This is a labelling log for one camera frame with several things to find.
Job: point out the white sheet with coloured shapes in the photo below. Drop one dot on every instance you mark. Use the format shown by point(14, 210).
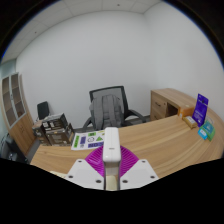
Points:
point(87, 140)

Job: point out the small teal box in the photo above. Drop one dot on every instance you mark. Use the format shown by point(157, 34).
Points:
point(208, 126)

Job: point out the black sofa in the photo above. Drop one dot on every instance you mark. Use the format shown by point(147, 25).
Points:
point(10, 150)

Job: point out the small blue box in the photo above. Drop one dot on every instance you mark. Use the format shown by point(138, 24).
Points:
point(202, 133)

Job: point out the small green box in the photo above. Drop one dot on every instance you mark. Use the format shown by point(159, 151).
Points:
point(211, 136)

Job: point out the white charger block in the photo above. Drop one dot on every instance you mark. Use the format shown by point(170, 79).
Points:
point(111, 143)

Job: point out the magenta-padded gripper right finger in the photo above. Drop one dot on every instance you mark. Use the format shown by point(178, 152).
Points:
point(140, 171)

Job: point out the orange box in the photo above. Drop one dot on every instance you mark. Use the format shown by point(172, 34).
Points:
point(186, 111)

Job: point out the brown cardboard box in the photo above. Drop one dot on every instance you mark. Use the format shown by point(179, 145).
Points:
point(38, 131)

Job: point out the wooden cabinet with glass doors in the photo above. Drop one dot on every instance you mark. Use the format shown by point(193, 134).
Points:
point(18, 130)

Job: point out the wooden side desk with drawers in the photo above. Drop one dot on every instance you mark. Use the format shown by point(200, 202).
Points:
point(163, 101)

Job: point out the small tan box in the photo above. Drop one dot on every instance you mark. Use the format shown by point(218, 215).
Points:
point(190, 122)

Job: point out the grey backpack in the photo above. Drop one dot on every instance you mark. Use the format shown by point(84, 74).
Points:
point(106, 111)

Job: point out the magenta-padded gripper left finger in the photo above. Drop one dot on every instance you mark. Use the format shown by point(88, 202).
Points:
point(83, 171)

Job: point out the black visitor chair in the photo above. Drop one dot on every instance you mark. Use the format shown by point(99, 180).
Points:
point(42, 110)

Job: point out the purple upright package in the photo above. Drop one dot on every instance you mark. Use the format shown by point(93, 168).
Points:
point(200, 110)

